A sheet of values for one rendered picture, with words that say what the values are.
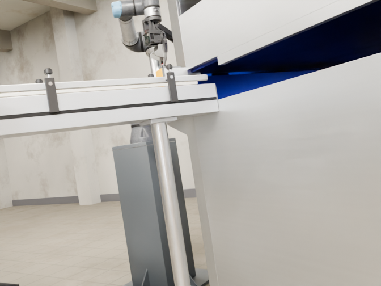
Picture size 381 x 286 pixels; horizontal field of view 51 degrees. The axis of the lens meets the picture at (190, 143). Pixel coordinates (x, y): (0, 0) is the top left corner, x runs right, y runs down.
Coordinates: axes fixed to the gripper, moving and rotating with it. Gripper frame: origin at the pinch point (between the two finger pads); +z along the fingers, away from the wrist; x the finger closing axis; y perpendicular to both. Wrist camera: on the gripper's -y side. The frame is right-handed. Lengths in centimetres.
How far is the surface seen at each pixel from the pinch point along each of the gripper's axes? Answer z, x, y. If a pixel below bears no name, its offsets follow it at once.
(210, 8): -3, 57, 11
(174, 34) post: -2.5, 32.5, 11.5
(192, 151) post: 41, 32, 11
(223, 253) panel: 78, 43, 11
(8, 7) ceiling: -216, -510, -15
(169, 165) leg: 44, 50, 31
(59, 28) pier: -171, -468, -79
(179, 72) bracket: 12.7, 37.2, 14.7
